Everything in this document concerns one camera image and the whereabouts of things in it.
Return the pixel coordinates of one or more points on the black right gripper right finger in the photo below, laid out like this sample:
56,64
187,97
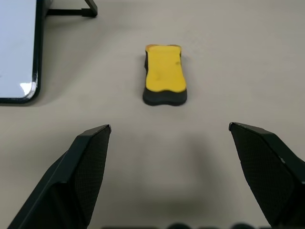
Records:
267,171

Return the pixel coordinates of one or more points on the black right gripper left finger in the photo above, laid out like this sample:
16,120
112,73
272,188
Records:
71,181

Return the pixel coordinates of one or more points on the yellow and black eraser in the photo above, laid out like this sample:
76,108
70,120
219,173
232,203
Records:
165,71

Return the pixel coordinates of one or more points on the black-framed whiteboard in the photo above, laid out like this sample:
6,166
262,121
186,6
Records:
16,47

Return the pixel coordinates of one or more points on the black whiteboard stand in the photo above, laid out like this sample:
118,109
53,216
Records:
78,11

